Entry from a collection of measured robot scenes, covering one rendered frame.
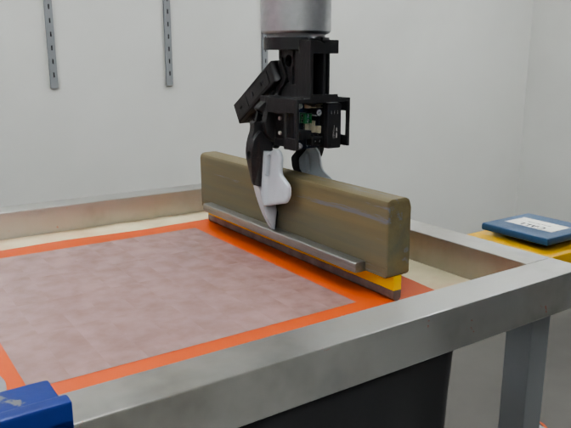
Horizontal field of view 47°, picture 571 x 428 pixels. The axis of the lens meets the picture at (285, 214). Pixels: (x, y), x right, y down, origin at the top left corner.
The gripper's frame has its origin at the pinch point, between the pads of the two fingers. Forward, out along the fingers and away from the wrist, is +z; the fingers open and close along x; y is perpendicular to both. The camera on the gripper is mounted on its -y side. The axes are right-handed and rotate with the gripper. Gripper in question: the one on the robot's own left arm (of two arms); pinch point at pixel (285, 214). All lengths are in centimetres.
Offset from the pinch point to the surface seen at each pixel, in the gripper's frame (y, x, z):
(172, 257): -5.8, -12.0, 4.8
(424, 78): -200, 229, -6
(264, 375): 29.4, -21.6, 1.9
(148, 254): -8.7, -13.8, 4.8
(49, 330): 7.6, -29.5, 4.7
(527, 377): 14.0, 29.5, 23.7
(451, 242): 16.1, 10.6, 1.3
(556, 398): -58, 157, 101
